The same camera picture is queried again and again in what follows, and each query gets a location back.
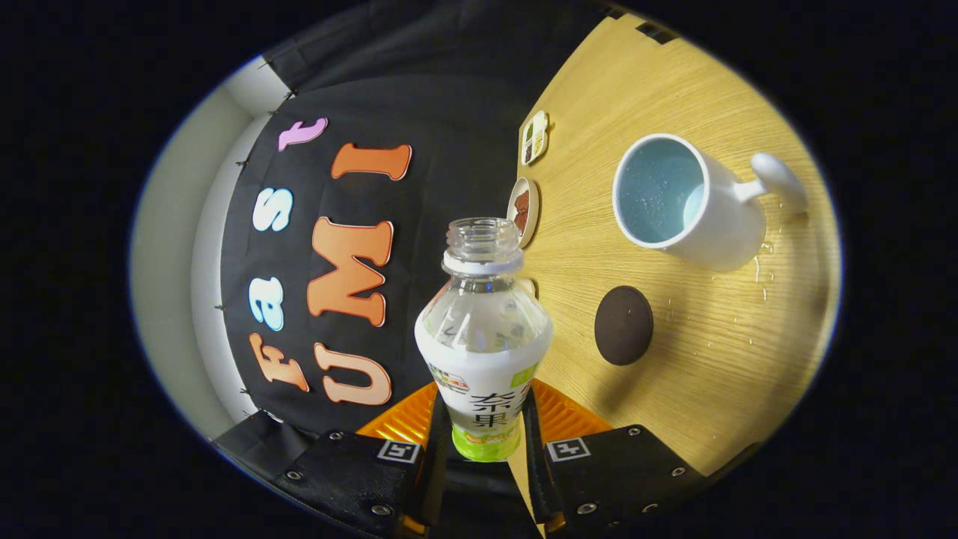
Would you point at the white cup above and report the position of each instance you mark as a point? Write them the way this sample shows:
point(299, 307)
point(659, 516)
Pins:
point(730, 217)

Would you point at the dark round coaster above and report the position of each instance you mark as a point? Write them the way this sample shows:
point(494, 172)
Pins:
point(623, 326)

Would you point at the wooden table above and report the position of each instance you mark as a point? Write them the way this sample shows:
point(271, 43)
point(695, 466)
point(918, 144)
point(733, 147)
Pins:
point(718, 359)

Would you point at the white divided condiment dish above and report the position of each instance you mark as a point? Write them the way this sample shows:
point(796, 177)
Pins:
point(534, 138)

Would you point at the white plate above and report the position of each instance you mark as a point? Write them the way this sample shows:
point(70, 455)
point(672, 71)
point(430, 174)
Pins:
point(533, 206)

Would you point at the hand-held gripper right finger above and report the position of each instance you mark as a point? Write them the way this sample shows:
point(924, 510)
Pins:
point(533, 464)

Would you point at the clear juice bottle green label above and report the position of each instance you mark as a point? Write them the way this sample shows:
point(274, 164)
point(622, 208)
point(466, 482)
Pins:
point(483, 359)

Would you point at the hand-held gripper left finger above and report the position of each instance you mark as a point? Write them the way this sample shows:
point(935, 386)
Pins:
point(435, 464)

